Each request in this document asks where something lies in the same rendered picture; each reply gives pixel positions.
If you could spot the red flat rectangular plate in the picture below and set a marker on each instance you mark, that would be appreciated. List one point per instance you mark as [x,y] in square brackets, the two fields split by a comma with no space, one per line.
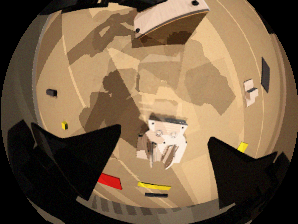
[110,181]

